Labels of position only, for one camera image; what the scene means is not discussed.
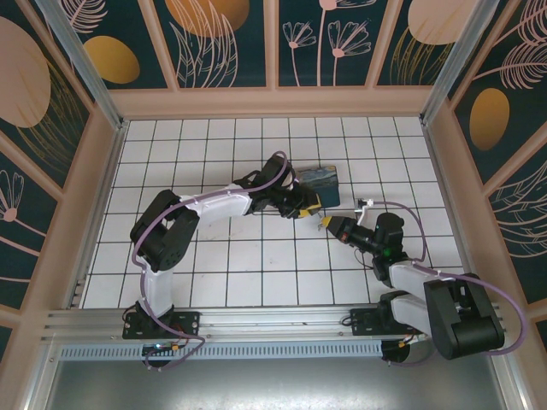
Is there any starry night tin box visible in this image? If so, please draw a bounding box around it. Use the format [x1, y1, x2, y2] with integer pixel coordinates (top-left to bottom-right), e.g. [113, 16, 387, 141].
[297, 164, 342, 208]

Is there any grey sheet metal panel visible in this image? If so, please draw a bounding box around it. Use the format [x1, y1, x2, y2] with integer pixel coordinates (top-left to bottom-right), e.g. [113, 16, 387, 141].
[25, 337, 531, 410]

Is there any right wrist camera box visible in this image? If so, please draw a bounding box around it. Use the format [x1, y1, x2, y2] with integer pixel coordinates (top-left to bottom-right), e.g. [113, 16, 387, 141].
[353, 196, 376, 226]

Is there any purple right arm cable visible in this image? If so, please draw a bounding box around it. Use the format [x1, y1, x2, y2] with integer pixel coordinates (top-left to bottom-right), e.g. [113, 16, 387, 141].
[369, 200, 530, 368]

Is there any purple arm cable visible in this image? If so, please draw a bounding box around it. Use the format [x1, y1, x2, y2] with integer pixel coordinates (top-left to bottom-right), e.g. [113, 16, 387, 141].
[131, 149, 300, 372]
[369, 200, 530, 368]

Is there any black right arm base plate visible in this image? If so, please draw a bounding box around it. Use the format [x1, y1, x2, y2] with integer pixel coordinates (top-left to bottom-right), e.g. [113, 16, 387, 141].
[349, 307, 428, 337]

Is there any aluminium mounting rail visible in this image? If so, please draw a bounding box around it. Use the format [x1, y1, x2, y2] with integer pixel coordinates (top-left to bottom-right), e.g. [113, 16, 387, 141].
[40, 302, 509, 343]

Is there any slotted grey cable duct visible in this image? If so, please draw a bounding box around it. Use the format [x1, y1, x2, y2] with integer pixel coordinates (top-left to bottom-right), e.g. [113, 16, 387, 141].
[59, 341, 384, 360]

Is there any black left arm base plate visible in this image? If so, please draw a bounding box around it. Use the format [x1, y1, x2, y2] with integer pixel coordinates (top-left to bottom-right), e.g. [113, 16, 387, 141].
[122, 310, 202, 341]

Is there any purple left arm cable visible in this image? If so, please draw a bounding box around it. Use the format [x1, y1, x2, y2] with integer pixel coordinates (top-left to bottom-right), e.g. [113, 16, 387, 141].
[131, 149, 300, 372]

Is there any aluminium frame post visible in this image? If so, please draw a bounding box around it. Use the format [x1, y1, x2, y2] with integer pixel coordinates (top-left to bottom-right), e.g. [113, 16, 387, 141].
[33, 0, 129, 132]
[419, 0, 491, 125]

